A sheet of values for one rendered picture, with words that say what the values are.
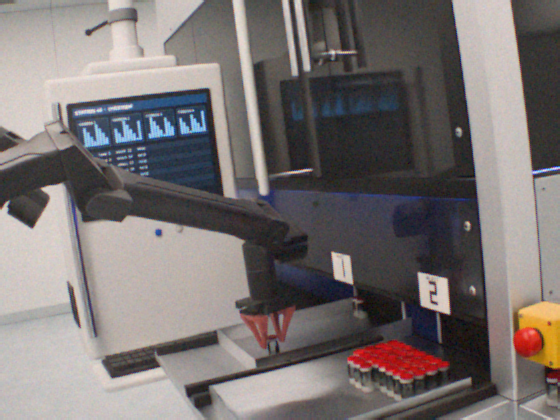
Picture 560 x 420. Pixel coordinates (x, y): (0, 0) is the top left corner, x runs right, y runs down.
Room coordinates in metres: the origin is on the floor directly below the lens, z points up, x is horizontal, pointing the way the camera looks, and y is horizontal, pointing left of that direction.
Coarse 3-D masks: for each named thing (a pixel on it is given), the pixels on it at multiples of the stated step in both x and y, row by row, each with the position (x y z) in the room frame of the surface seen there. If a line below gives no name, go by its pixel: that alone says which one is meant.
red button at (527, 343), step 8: (528, 328) 0.77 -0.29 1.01; (520, 336) 0.77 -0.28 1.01; (528, 336) 0.76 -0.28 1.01; (536, 336) 0.76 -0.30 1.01; (520, 344) 0.77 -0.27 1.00; (528, 344) 0.76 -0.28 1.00; (536, 344) 0.76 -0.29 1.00; (520, 352) 0.77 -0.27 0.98; (528, 352) 0.76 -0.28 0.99; (536, 352) 0.76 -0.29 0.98
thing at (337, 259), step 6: (336, 258) 1.35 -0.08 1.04; (342, 258) 1.32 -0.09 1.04; (348, 258) 1.30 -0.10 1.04; (336, 264) 1.35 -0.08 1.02; (342, 264) 1.33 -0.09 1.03; (348, 264) 1.30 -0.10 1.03; (336, 270) 1.36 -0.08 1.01; (342, 270) 1.33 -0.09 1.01; (348, 270) 1.30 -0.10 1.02; (336, 276) 1.36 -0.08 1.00; (342, 276) 1.33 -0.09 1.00; (348, 276) 1.31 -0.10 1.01; (348, 282) 1.31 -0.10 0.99
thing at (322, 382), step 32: (224, 384) 1.01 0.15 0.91; (256, 384) 1.03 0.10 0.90; (288, 384) 1.05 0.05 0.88; (320, 384) 1.03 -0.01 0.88; (448, 384) 0.87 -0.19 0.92; (224, 416) 0.93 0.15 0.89; (256, 416) 0.93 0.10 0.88; (288, 416) 0.91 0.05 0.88; (320, 416) 0.90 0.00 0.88; (352, 416) 0.81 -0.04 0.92; (384, 416) 0.83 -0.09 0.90
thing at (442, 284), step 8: (424, 280) 1.04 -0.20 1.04; (432, 280) 1.02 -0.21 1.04; (440, 280) 0.99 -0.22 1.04; (424, 288) 1.04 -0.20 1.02; (432, 288) 1.02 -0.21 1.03; (440, 288) 1.00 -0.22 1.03; (424, 296) 1.04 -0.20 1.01; (432, 296) 1.02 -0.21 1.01; (440, 296) 1.00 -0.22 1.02; (448, 296) 0.98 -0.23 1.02; (424, 304) 1.04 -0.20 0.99; (432, 304) 1.02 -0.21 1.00; (440, 304) 1.00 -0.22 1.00; (448, 304) 0.98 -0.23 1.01; (448, 312) 0.98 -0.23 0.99
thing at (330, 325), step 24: (312, 312) 1.44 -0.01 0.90; (336, 312) 1.46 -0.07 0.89; (240, 336) 1.37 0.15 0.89; (288, 336) 1.34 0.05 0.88; (312, 336) 1.32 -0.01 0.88; (336, 336) 1.29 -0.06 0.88; (360, 336) 1.20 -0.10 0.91; (384, 336) 1.22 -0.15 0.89; (240, 360) 1.21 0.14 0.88; (264, 360) 1.12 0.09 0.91
